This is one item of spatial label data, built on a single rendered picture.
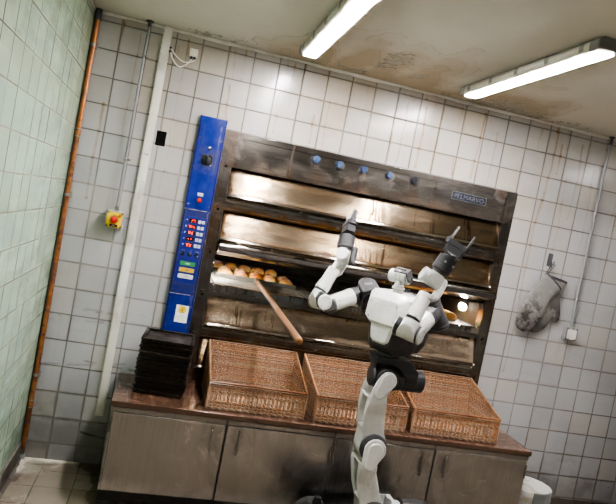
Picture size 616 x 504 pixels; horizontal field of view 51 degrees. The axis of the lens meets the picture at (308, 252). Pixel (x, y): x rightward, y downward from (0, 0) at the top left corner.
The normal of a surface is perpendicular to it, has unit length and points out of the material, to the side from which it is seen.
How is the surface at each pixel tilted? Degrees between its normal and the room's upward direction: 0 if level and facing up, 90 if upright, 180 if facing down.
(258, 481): 90
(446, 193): 91
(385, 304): 90
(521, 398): 90
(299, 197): 70
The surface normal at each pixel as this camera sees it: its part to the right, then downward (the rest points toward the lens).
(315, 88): 0.20, 0.09
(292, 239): 0.25, -0.25
